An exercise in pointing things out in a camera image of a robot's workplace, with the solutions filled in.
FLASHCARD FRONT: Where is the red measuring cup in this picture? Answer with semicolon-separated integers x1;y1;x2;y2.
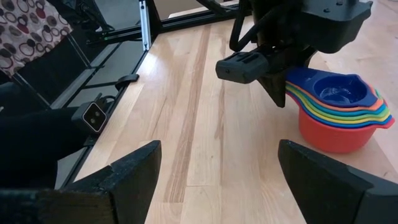
289;95;396;154

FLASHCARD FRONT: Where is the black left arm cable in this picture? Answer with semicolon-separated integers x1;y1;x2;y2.
229;0;259;53

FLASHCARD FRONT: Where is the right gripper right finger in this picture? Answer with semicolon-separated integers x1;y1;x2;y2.
277;139;374;224

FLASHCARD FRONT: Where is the green measuring cup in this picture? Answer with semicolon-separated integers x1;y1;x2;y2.
285;87;391;121

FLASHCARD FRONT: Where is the cyan measuring cup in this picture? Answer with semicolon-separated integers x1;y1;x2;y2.
285;84;388;118

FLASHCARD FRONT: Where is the dark indigo measuring cup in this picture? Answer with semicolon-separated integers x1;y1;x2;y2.
285;67;379;109

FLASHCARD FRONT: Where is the blue measuring cup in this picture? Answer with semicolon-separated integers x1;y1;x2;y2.
287;93;394;129

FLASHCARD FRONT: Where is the small black camera device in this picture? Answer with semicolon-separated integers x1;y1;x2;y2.
70;101;108;134

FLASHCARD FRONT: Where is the yellow measuring cup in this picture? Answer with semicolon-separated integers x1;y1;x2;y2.
285;90;392;125

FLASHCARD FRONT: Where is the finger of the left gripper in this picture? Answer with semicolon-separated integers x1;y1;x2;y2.
298;51;318;69
257;72;287;109

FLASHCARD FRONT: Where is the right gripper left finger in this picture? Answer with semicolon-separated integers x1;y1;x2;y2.
99;139;163;224

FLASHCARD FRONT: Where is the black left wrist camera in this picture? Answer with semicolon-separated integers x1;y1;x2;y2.
215;51;270;85

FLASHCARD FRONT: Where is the white circle-patterned fabric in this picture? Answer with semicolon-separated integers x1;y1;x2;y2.
0;0;74;78

